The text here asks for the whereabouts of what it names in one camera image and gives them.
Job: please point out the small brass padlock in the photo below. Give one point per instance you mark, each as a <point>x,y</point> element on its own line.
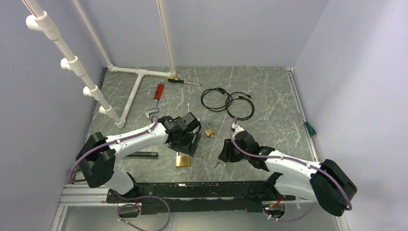
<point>209,131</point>

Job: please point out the yellow black screwdriver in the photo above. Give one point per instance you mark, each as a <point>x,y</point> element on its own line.
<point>180,81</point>

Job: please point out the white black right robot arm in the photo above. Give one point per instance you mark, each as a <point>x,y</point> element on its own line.
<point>322,182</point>

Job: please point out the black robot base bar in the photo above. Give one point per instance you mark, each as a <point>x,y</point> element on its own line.
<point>251,196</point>

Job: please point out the green handled screwdriver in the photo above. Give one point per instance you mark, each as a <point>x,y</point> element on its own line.
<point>311,131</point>

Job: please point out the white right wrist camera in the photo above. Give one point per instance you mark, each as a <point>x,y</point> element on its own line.
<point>235,129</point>

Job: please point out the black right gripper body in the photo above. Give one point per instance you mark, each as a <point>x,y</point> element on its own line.
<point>232,154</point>

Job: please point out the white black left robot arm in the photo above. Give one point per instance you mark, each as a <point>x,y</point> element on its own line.
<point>99,155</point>

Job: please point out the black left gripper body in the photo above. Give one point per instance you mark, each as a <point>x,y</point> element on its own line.
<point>185,145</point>

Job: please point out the large brass padlock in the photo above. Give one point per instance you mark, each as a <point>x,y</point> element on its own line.
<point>182,160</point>

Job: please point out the grey adjustable wrench red handle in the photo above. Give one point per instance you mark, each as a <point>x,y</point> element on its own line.
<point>156,97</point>

